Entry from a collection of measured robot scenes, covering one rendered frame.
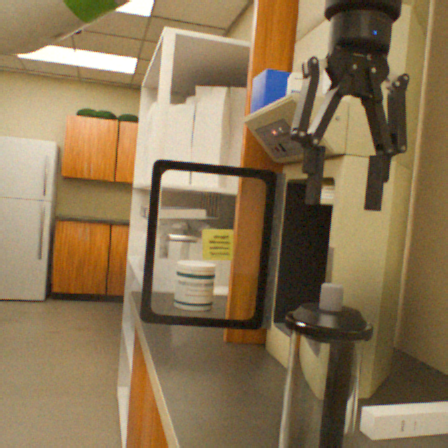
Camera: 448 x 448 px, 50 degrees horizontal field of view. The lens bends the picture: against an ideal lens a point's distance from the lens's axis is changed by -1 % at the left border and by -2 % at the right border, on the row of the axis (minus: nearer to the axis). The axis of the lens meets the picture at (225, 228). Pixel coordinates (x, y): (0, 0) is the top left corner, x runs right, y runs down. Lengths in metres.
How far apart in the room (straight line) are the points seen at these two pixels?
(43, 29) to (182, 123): 1.70
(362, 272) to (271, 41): 0.66
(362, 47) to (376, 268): 0.49
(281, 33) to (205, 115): 0.92
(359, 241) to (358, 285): 0.08
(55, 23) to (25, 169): 5.19
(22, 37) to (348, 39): 0.37
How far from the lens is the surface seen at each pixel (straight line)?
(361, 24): 0.62
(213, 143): 2.17
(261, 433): 0.84
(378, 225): 0.98
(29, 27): 0.61
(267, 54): 1.32
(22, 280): 5.86
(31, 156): 5.77
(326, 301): 0.62
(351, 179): 0.95
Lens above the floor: 1.30
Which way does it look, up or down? 3 degrees down
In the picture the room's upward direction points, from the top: 5 degrees clockwise
